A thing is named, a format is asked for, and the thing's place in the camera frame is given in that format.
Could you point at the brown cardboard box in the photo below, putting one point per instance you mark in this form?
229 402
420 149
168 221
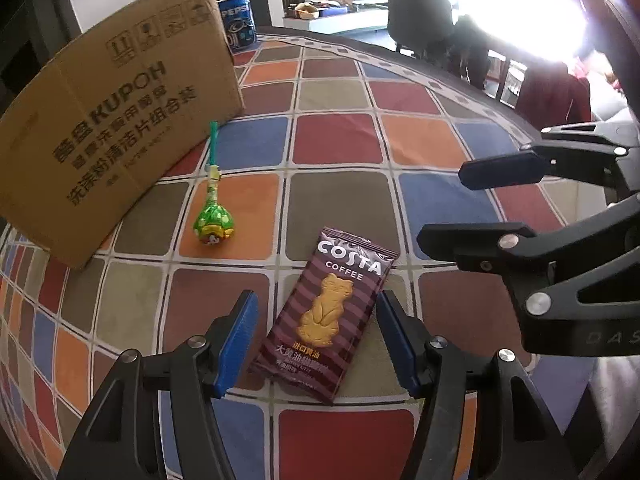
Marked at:
100 135

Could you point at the colourful checkered tablecloth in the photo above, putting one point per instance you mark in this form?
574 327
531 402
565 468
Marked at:
340 200

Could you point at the dark red cloth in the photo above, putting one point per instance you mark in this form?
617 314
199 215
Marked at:
555 95

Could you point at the black dining chair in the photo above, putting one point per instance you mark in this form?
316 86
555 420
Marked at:
420 10
480 50

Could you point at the green lollipop teal stick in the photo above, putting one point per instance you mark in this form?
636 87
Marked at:
214 220

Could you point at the blue soda can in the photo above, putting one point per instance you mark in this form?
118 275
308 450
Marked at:
239 25

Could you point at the maroon biscuit packet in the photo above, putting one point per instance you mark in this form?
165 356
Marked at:
325 320

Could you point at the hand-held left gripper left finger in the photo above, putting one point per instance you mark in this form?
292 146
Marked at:
237 345

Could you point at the white low table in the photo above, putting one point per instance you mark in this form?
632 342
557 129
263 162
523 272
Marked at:
330 17

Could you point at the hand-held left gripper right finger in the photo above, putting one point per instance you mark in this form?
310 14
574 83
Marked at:
400 345

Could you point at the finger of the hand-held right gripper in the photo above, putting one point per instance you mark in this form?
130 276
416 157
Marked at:
475 245
500 172

